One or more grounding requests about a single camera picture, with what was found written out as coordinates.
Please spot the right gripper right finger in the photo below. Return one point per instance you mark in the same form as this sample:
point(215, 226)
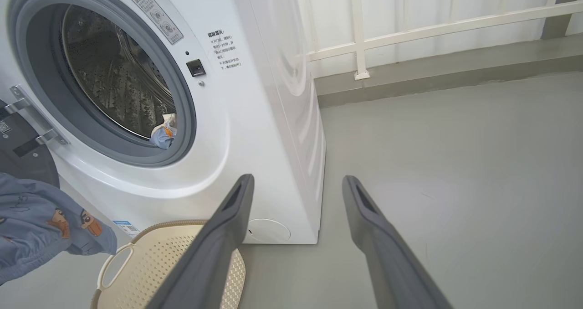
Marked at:
point(382, 254)

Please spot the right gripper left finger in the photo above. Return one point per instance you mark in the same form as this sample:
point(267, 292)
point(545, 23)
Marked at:
point(214, 254)

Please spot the blue and cream cartoon garment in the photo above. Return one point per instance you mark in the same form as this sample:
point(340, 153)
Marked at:
point(164, 133)

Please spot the blue cartoon print garment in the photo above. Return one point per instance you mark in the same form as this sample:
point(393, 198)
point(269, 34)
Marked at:
point(36, 227)

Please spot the black round washer door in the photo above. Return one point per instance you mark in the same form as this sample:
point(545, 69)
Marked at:
point(27, 158)

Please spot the white front-load washing machine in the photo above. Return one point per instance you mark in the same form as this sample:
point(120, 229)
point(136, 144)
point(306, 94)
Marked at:
point(255, 131)

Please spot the metal door hinge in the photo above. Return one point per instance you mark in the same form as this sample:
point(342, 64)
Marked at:
point(32, 113)

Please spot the round white filter cover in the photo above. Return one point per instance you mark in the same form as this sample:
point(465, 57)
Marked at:
point(268, 231)

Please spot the cream perforated laundry basket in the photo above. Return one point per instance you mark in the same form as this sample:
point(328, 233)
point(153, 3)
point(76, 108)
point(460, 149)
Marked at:
point(145, 268)

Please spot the blue energy label sticker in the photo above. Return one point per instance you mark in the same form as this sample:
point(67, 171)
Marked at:
point(126, 228)

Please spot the white metal railing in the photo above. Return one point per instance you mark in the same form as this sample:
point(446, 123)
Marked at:
point(360, 49)

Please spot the grey warning sticker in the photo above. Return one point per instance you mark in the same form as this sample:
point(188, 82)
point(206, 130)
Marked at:
point(155, 12)

